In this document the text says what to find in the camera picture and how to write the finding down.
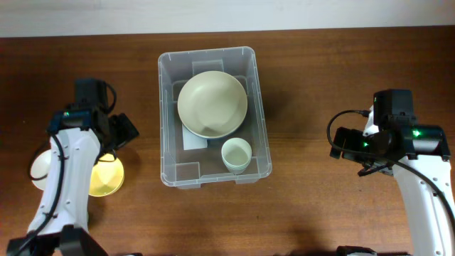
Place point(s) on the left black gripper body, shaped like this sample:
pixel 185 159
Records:
pixel 109 146

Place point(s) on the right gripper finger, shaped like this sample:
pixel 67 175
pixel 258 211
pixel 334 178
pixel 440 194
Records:
pixel 339 140
pixel 371 169

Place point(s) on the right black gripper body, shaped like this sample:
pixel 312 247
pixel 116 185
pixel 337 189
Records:
pixel 356 141

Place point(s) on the yellow cup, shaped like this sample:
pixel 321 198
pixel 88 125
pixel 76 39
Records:
pixel 107 176

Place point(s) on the cream white cup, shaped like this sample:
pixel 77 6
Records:
pixel 40 168

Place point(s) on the dark blue bowl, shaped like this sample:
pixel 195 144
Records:
pixel 216 137

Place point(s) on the beige bowl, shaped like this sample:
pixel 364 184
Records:
pixel 212 103

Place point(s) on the light grey cup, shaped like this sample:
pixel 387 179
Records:
pixel 236 151

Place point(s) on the mint green cup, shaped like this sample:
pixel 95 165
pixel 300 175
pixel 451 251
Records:
pixel 236 169

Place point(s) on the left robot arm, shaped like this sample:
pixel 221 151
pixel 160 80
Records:
pixel 78 138

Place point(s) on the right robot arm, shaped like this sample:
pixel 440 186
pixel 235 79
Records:
pixel 417 157

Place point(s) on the clear plastic storage bin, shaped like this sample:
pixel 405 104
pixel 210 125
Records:
pixel 192 168

